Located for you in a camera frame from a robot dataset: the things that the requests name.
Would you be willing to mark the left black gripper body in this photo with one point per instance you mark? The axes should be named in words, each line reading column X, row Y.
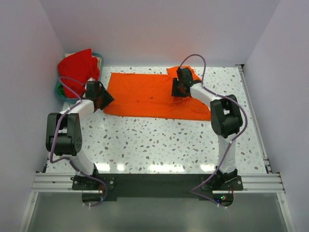
column 98, row 94

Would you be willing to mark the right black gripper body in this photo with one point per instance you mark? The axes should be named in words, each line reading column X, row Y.
column 182, row 83

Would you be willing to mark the orange t-shirt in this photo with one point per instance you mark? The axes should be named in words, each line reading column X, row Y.
column 149, row 95

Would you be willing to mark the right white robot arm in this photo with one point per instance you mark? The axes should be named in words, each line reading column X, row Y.
column 226, row 118

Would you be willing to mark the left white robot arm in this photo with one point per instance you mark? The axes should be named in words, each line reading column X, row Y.
column 64, row 132

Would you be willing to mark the red t-shirt in basket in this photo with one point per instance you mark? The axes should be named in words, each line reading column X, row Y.
column 80, row 66

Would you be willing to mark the teal plastic basket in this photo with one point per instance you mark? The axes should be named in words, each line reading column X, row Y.
column 72, row 100

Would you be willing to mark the green garment in basket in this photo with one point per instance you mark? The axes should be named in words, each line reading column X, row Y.
column 60, row 90

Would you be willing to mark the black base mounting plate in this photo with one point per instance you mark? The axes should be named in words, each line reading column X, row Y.
column 111, row 187

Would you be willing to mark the aluminium front rail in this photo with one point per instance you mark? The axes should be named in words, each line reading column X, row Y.
column 52, row 182

